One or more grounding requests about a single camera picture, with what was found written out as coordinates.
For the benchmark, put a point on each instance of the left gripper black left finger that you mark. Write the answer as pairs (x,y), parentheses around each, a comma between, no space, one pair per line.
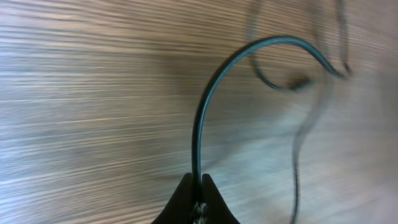
(178,209)

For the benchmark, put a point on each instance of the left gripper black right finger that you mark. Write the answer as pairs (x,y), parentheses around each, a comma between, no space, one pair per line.
(217,211)

